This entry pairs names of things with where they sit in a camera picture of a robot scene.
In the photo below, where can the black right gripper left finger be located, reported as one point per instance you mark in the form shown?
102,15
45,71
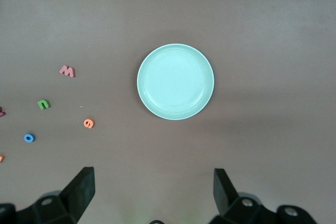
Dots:
78,195

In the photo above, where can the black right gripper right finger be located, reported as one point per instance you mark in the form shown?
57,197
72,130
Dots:
223,195

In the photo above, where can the orange foam letter e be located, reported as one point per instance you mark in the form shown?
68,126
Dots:
85,123

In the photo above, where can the green foam letter u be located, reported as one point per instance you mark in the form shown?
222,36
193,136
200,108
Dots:
43,101

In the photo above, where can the pink foam letter W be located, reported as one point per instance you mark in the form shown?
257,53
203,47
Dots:
63,71

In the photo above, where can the blue foam letter o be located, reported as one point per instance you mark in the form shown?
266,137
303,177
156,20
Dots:
25,138

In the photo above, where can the orange angular foam letter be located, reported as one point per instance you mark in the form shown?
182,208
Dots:
1,158

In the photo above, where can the dark red foam letter z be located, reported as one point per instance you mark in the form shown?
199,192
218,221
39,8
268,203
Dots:
2,113

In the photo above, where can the light green plate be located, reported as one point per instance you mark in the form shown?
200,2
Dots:
175,82

